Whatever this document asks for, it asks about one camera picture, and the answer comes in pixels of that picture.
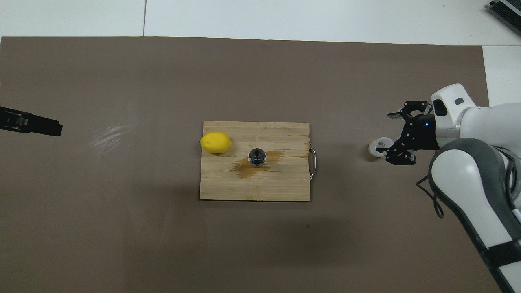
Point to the metal double jigger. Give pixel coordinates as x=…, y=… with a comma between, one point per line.
x=257, y=157

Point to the yellow lemon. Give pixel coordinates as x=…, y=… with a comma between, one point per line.
x=215, y=142

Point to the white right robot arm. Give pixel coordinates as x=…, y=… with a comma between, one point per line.
x=468, y=175

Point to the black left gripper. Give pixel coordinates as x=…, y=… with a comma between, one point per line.
x=2, y=118

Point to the brown paper table mat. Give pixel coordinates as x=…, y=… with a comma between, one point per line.
x=260, y=244

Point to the black ribbed device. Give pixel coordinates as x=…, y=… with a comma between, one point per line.
x=506, y=14

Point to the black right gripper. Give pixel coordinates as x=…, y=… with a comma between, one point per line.
x=423, y=132

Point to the wooden cutting board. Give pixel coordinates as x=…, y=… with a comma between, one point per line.
x=281, y=183

